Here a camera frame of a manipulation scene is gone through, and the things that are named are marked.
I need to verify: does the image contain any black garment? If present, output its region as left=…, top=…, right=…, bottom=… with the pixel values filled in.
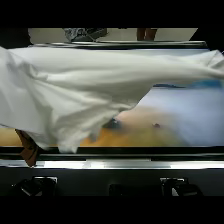
left=0, top=27, right=33, bottom=50

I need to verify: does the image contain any brown garment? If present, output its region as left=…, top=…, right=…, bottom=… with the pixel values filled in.
left=14, top=128, right=42, bottom=168

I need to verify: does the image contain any silver frame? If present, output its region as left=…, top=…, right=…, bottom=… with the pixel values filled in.
left=0, top=158, right=224, bottom=197

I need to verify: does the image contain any white T-shirt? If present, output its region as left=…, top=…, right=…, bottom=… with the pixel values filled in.
left=0, top=45, right=224, bottom=154

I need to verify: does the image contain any grey patterned cloth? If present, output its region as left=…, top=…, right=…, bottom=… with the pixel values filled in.
left=63, top=27, right=109, bottom=43

